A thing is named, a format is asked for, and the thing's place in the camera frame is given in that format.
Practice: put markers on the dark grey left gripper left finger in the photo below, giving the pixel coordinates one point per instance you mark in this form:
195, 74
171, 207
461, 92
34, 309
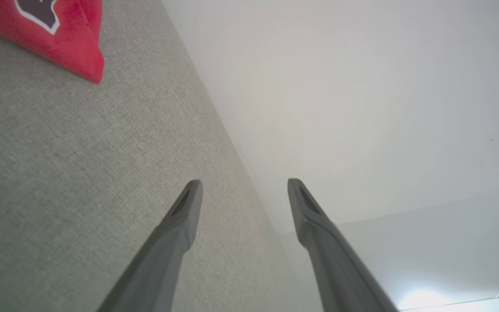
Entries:
176, 229

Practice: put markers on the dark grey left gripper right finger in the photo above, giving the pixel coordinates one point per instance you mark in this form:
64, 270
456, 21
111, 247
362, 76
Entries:
323, 247

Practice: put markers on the red jersey with white stripes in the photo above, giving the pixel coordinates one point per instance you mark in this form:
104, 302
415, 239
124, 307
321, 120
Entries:
72, 43

